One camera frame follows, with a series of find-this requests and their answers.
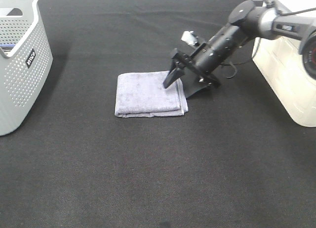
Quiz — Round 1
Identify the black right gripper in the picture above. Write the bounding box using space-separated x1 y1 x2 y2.
163 24 247 98

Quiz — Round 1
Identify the lavender towel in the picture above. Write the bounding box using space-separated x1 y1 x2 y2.
115 71 189 118

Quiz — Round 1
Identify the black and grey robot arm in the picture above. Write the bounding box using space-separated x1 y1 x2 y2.
163 0 316 98

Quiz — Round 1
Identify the white storage bin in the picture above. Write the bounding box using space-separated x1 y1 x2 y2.
253 37 316 127

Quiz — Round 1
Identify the black woven table mat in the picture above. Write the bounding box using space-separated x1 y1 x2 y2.
0 0 316 228

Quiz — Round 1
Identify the grey perforated laundry basket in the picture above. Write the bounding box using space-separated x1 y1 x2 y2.
0 0 53 136

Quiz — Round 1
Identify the blue towel in basket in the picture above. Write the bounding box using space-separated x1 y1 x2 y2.
0 44 15 49

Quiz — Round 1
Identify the black cable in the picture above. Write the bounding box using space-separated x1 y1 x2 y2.
221 57 250 79

